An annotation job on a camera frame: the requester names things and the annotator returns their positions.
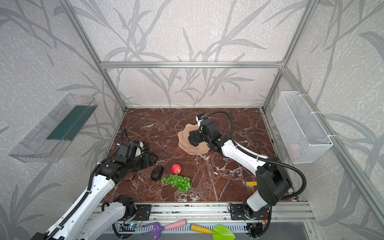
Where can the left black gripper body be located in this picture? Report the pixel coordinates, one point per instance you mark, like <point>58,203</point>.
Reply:
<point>148,159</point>

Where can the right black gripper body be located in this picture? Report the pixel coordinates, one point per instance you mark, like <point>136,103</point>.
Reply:
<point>195,137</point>

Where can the dark avocado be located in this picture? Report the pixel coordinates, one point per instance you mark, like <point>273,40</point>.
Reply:
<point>157,173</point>

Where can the red fake fruit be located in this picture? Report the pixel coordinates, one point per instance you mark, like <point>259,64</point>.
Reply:
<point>176,169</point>

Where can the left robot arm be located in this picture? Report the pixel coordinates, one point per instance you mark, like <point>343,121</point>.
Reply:
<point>75,224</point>

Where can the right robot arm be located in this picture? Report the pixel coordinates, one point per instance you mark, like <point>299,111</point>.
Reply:
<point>272,179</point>

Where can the green fake grape bunch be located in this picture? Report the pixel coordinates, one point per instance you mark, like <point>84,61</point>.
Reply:
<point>179,182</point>

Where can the purple pink toy rake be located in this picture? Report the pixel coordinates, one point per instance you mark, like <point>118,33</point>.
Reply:
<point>157,228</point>

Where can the green yellow toy shovel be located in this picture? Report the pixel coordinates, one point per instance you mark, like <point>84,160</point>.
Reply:
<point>219,232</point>

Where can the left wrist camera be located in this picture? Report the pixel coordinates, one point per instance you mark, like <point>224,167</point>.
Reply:
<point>128,151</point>

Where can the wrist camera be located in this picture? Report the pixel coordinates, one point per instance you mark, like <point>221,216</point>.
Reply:
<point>200,118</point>
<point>128,151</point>

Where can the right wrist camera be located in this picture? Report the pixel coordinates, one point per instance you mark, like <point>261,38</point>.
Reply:
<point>200,118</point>

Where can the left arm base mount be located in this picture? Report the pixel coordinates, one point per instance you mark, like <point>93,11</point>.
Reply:
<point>143,212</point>

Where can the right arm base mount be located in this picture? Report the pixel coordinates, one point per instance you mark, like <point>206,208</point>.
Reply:
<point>241,212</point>

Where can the clear plastic wall tray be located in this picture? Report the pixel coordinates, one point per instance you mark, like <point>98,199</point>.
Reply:
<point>48,141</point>

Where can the white wire mesh basket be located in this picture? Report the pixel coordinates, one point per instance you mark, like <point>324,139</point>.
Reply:
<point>303,135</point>

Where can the aluminium front rail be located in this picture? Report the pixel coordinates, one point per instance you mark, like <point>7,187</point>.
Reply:
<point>217,212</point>

